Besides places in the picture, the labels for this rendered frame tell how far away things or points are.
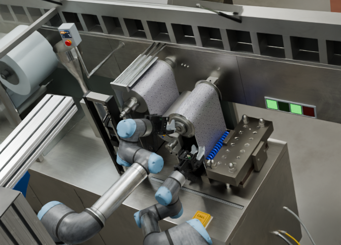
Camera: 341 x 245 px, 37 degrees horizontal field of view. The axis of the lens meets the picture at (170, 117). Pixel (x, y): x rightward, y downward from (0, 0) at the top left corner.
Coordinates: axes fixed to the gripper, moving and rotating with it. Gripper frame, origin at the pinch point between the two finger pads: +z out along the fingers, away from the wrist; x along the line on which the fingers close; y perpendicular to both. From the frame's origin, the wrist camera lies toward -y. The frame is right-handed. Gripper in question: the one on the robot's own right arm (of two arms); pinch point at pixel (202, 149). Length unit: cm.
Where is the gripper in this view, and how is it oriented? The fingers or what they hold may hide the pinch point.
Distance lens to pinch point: 246.5
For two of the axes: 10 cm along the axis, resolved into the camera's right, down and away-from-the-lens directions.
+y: -2.6, -7.4, -6.2
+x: -8.0, -1.9, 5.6
